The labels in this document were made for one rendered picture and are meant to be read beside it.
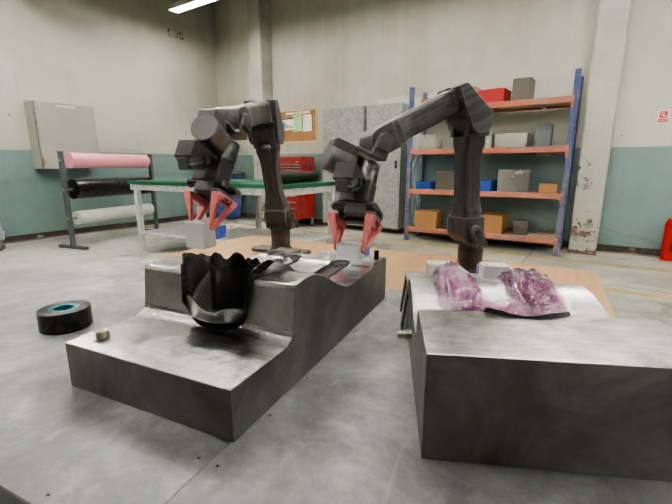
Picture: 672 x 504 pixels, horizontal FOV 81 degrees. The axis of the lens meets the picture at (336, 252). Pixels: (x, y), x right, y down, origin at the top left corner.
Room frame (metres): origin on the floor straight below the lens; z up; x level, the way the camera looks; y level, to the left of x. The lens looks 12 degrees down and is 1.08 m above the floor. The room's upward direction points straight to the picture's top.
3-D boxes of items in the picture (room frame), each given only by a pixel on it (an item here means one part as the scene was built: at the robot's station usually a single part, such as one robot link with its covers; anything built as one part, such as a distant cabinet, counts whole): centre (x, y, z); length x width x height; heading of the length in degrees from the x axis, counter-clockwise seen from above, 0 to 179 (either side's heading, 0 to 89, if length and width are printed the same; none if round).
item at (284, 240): (1.29, 0.18, 0.84); 0.20 x 0.07 x 0.08; 62
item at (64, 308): (0.66, 0.47, 0.82); 0.08 x 0.08 x 0.04
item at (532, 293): (0.57, -0.24, 0.90); 0.26 x 0.18 x 0.08; 172
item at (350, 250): (0.86, -0.05, 0.89); 0.13 x 0.05 x 0.05; 155
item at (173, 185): (4.86, 1.27, 0.51); 2.40 x 1.13 x 1.02; 61
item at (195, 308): (0.64, 0.10, 0.92); 0.35 x 0.16 x 0.09; 155
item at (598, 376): (0.56, -0.24, 0.86); 0.50 x 0.26 x 0.11; 172
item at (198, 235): (0.87, 0.27, 0.94); 0.13 x 0.05 x 0.05; 155
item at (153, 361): (0.63, 0.12, 0.87); 0.50 x 0.26 x 0.14; 155
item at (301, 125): (7.65, 0.71, 1.80); 0.90 x 0.03 x 0.60; 57
